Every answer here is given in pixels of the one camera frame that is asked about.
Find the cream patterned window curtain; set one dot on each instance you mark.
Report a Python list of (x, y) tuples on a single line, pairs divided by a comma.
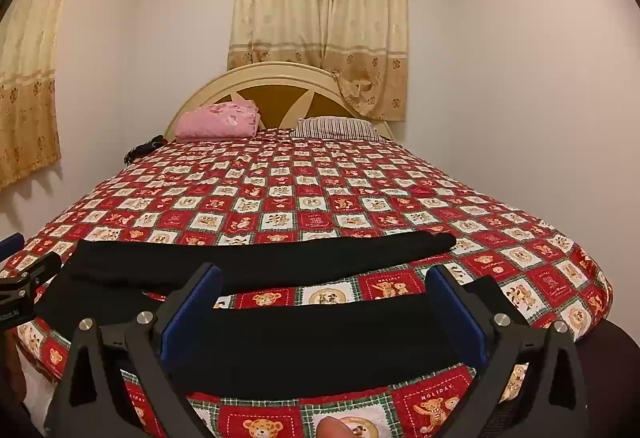
[(320, 18)]

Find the person's right hand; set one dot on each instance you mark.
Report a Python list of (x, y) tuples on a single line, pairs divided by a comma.
[(332, 429)]

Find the red teddy bear printed blanket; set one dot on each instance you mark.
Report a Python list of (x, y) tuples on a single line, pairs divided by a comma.
[(300, 198)]

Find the cream patterned side curtain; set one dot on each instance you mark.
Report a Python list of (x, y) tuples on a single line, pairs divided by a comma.
[(30, 83)]

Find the cream wooden headboard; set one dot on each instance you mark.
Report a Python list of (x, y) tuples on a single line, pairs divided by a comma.
[(270, 78)]

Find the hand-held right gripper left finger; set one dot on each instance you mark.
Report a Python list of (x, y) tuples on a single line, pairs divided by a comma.
[(192, 315)]

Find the black pants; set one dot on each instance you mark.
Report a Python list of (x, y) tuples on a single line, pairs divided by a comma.
[(300, 343)]

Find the small black object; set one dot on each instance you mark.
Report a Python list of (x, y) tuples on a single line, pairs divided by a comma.
[(145, 148)]

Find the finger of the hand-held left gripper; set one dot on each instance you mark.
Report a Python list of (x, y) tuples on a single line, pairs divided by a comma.
[(11, 243), (35, 268)]

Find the striped pillow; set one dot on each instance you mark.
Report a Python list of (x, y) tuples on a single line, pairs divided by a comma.
[(335, 127)]

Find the pink pillow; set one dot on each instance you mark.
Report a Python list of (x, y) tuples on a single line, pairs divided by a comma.
[(215, 121)]

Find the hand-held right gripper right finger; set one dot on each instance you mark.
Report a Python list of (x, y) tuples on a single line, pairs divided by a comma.
[(457, 318)]

